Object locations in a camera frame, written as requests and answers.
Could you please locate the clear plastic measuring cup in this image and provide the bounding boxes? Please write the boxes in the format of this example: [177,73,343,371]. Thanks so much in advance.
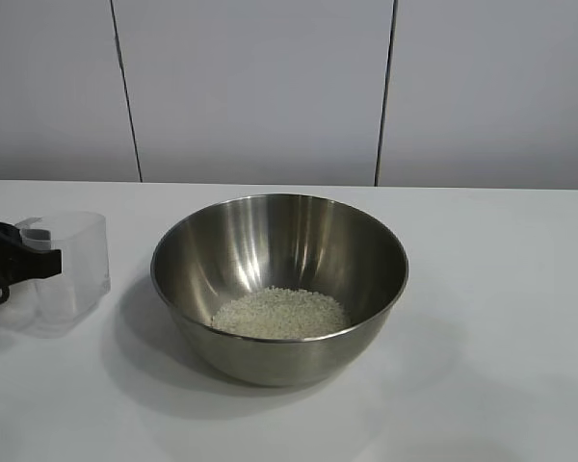
[14,210,113,337]

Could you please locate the white rice grains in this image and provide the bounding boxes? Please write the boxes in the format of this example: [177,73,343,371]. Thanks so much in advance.
[211,286,352,341]

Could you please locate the stainless steel mixing bowl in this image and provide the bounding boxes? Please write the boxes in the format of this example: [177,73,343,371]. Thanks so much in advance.
[149,193,409,389]

